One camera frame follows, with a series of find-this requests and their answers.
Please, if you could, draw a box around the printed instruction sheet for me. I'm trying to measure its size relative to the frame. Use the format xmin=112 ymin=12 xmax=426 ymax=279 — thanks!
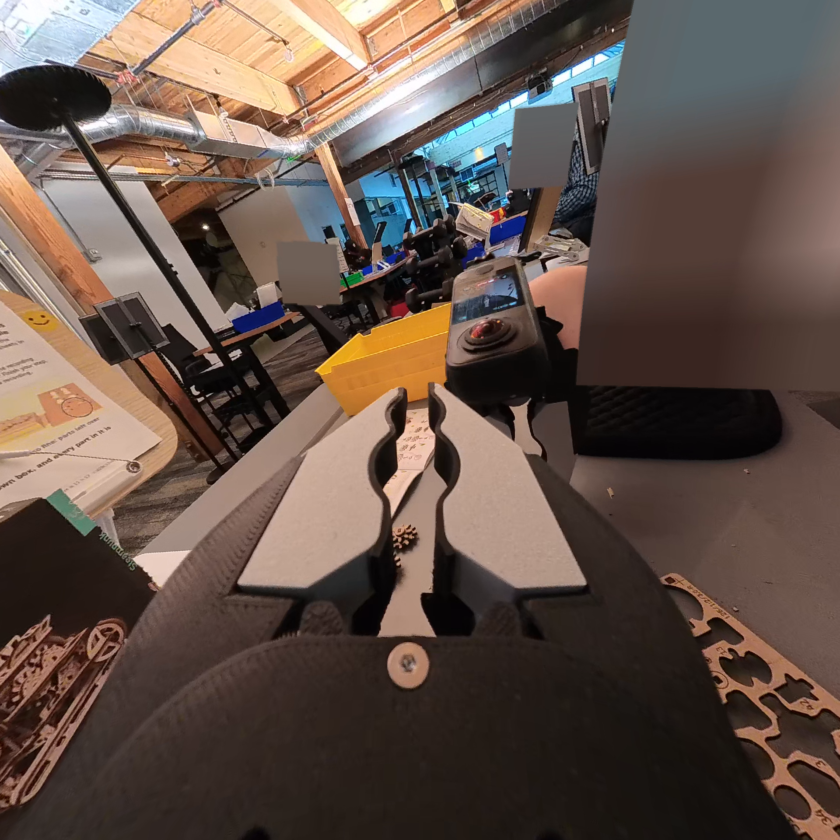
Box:
xmin=0 ymin=302 xmax=161 ymax=509

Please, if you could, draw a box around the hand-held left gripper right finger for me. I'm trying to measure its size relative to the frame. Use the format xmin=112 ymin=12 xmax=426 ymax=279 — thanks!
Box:
xmin=422 ymin=382 xmax=588 ymax=636

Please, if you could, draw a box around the black quilted wrist rest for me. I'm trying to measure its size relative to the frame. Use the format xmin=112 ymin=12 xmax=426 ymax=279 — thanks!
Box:
xmin=571 ymin=386 xmax=783 ymax=460

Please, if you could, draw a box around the black pole stand with disc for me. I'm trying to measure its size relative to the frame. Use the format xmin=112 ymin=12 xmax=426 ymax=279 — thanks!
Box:
xmin=0 ymin=64 xmax=293 ymax=421

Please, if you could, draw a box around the silver rectangular duct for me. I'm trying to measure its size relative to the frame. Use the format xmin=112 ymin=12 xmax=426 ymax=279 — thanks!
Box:
xmin=0 ymin=0 xmax=142 ymax=73

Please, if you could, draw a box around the instruction booklet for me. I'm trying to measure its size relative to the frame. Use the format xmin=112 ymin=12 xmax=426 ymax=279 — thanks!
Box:
xmin=384 ymin=407 xmax=435 ymax=519

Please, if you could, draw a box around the wooden sign board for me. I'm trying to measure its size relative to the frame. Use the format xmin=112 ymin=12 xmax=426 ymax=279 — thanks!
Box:
xmin=0 ymin=290 xmax=179 ymax=519

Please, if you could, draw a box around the black dumbbell rack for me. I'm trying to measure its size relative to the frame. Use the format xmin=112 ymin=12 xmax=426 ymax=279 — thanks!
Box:
xmin=402 ymin=217 xmax=470 ymax=312

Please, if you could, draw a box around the black model kit box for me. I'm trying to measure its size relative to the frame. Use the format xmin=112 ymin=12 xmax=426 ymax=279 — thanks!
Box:
xmin=0 ymin=489 xmax=158 ymax=811

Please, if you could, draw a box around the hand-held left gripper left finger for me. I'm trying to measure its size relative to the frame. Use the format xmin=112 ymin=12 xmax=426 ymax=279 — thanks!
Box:
xmin=235 ymin=386 xmax=408 ymax=636

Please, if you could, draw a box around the yellow plastic bin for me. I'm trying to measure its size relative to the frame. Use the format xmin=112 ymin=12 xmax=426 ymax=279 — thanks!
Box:
xmin=315 ymin=303 xmax=454 ymax=417

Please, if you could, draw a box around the grey clamped panel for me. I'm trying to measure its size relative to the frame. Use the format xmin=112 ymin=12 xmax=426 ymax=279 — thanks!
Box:
xmin=572 ymin=77 xmax=614 ymax=177
xmin=79 ymin=292 xmax=169 ymax=366

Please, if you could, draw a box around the black office chair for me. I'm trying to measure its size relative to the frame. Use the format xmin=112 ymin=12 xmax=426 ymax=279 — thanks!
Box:
xmin=161 ymin=325 xmax=290 ymax=460

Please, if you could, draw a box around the silver spiral duct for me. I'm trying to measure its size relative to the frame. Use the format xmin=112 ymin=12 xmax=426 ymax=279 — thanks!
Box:
xmin=72 ymin=36 xmax=624 ymax=161

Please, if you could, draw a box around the person's right forearm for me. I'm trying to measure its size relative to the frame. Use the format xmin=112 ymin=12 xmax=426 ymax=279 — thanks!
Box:
xmin=528 ymin=264 xmax=589 ymax=352

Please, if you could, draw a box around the wooden cutout sheet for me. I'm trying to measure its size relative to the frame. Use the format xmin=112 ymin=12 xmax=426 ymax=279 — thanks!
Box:
xmin=659 ymin=573 xmax=840 ymax=840

